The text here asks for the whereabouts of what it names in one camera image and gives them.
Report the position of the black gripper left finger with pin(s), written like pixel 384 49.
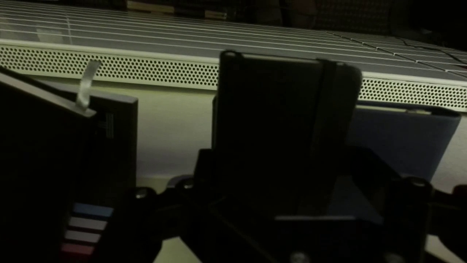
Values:
pixel 204 169

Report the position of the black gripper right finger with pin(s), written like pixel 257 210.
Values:
pixel 365 175

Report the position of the small black elastic-band notebook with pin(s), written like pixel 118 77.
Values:
pixel 277 131

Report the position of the dark book with coloured stripes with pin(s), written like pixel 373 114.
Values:
pixel 114 146

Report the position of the navy AeroVect notebook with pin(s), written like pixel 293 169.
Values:
pixel 408 140

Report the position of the white radiator cover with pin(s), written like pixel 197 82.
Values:
pixel 194 48

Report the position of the black notebook with ribbon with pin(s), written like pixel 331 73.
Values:
pixel 38 169

